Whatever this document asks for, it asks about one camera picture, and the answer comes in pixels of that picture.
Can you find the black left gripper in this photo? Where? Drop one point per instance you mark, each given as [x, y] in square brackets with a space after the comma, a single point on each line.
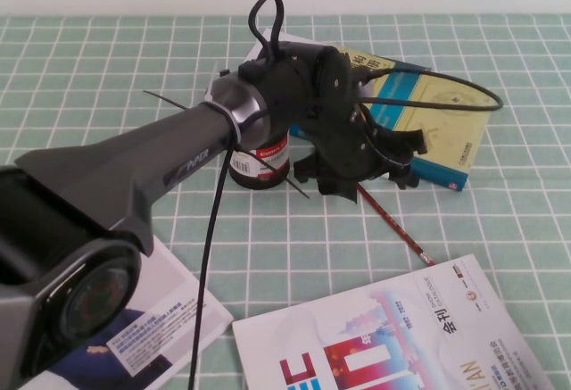
[348, 153]

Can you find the red pencil with eraser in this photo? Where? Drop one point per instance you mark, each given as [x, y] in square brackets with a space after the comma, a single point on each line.
[397, 227]

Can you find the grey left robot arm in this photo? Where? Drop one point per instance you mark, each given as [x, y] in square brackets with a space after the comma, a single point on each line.
[134, 162]

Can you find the black mesh pen holder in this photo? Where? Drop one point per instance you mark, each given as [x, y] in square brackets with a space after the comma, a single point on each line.
[267, 167]

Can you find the yellow and teal hardcover book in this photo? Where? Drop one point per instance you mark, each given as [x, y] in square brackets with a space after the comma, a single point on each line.
[446, 140]

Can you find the white zip tie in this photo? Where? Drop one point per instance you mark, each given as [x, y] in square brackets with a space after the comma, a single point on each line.
[232, 124]

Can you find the white paper booklet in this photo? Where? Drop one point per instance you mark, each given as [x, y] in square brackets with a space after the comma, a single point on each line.
[261, 48]

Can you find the white colourful show catalogue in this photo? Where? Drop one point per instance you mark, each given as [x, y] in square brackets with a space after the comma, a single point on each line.
[379, 341]

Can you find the black zip tie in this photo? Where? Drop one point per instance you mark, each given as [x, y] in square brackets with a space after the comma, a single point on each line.
[165, 100]

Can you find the magazine with suited man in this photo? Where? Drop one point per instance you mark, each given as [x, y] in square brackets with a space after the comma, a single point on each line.
[187, 318]

